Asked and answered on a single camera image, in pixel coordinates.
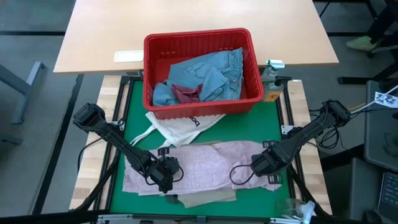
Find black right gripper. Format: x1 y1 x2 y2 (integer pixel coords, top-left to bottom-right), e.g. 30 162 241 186
261 139 292 185

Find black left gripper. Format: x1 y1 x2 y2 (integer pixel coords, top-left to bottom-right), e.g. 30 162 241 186
141 147 174 194

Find pink garment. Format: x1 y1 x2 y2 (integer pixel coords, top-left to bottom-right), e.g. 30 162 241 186
122 140 282 197

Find beige shirt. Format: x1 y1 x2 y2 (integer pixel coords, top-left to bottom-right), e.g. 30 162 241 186
177 140 238 209

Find red plastic laundry basket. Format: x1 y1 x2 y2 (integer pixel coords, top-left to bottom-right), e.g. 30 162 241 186
142 27 266 121

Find green table mat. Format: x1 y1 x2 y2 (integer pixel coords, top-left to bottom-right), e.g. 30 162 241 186
110 77 292 217

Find white canvas tote bag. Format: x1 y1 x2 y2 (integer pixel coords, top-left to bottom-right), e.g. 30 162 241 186
129 111 226 149

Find clear spray bottle white nozzle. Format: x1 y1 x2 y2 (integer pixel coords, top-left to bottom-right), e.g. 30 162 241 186
276 198 317 222

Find clear bottle orange label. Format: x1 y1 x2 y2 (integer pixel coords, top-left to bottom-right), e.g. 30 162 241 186
262 81 284 103

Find maroon garment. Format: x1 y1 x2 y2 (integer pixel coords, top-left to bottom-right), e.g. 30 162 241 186
170 83 204 105

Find green label spray bottle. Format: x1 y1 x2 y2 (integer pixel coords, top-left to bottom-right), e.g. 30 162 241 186
260 59 285 85

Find blue denim garment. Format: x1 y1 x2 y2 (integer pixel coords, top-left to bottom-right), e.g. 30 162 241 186
152 47 244 107

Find grey side table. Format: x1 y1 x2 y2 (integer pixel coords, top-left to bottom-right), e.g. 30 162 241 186
363 80 398 172

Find black desk foot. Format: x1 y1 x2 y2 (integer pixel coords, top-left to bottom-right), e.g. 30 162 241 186
338 62 398 85

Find white label strip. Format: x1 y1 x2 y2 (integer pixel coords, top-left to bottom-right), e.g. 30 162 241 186
113 50 144 63

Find black keyboard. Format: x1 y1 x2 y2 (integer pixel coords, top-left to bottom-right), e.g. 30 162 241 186
377 171 398 221

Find white patterned tag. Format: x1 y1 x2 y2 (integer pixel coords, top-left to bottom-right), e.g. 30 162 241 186
374 91 398 109

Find person's shoe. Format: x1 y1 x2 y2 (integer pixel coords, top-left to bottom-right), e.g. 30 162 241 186
345 35 379 52

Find light wooden desk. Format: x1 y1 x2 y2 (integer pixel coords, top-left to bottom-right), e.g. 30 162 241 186
53 0 340 75

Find grey desk leg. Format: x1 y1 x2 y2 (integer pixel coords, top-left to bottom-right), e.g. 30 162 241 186
0 61 45 126

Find person's leg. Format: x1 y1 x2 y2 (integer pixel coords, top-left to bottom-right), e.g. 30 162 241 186
366 0 398 44

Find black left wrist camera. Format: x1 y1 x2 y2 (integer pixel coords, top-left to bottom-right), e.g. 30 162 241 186
163 157 182 175

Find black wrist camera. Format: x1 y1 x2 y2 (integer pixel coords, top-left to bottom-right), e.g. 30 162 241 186
249 154 265 177
163 157 182 175

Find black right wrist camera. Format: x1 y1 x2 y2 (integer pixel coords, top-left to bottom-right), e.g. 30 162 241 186
249 154 265 177

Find black cable bundle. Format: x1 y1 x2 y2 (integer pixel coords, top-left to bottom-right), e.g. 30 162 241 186
318 126 343 150

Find yellow extension cord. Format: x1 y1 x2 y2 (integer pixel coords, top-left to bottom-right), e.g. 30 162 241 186
348 101 367 112

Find white cable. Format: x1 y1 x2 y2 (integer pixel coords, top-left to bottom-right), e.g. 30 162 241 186
349 84 398 116

